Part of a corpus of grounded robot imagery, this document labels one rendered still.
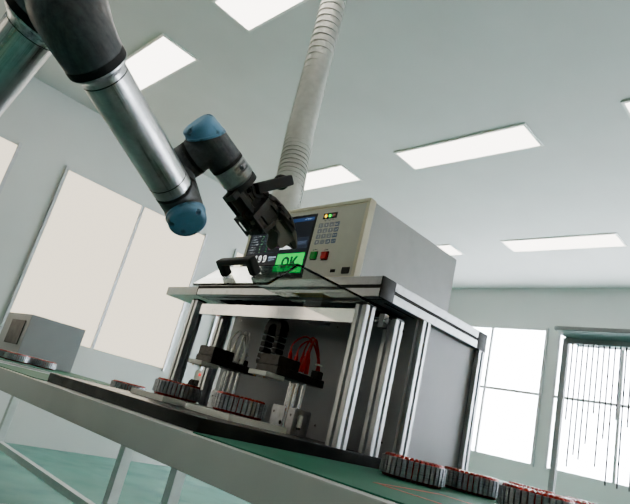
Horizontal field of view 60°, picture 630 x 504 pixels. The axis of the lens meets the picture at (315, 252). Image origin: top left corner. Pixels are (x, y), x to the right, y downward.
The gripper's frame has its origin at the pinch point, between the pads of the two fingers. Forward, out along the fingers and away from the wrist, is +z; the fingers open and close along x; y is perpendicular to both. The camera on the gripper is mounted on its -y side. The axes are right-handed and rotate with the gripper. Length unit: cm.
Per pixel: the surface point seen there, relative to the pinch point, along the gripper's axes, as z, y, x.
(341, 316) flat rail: 10.2, 13.4, 17.0
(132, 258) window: 117, -147, -468
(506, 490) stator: 23, 34, 55
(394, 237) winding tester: 13.1, -14.8, 14.4
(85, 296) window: 110, -84, -468
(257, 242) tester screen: 4.5, -7.1, -24.2
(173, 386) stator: 7.4, 38.6, -16.5
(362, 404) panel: 30.9, 20.8, 14.2
